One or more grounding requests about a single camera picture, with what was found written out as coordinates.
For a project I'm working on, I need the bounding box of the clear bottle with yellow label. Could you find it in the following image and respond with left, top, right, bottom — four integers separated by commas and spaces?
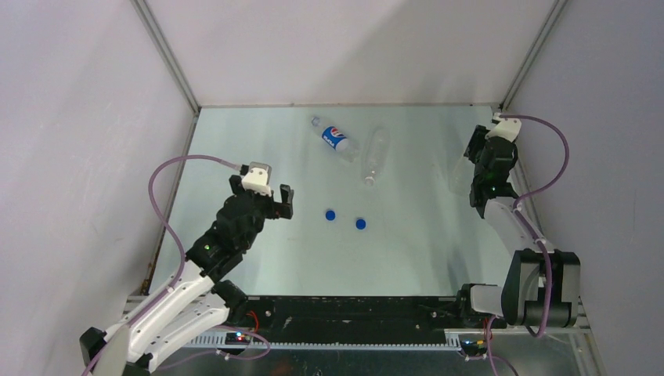
449, 156, 475, 197

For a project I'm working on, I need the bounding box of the clear unlabelled plastic bottle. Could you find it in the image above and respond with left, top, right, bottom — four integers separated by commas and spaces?
361, 127, 391, 186

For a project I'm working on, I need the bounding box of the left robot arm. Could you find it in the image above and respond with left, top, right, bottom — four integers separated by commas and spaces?
79, 175, 294, 375

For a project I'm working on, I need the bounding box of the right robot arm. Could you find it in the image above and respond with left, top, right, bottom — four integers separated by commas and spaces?
455, 125, 581, 335

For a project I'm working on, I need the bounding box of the Pepsi labelled clear bottle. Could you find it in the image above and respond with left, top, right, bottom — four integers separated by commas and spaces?
310, 116, 359, 163

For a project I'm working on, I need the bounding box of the left controller board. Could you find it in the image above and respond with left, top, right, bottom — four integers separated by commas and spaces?
224, 331, 252, 346

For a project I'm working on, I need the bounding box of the controller board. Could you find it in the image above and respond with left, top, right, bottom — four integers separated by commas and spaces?
224, 331, 252, 346
459, 339, 488, 361

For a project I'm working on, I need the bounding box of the right controller board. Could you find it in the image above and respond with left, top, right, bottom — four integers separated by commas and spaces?
459, 339, 488, 361

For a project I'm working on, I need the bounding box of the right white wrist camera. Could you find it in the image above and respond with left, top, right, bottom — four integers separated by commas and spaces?
485, 112, 521, 143

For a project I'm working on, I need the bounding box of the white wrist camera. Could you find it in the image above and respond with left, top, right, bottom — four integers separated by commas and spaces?
241, 161, 272, 197
485, 112, 521, 143

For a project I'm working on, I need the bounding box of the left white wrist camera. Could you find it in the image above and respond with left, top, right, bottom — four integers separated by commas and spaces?
241, 161, 272, 197

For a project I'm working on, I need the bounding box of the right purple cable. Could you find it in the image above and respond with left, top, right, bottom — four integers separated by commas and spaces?
485, 113, 571, 376

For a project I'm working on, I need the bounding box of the purple cable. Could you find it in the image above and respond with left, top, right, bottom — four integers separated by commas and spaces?
485, 113, 571, 376
80, 154, 272, 376

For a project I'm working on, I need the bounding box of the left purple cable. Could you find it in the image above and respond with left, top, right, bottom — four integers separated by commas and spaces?
80, 154, 272, 376

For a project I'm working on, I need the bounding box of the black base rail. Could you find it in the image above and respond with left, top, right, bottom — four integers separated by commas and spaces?
226, 295, 490, 344

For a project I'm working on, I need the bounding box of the white slotted cable duct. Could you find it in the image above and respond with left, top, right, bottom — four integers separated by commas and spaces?
183, 331, 461, 351

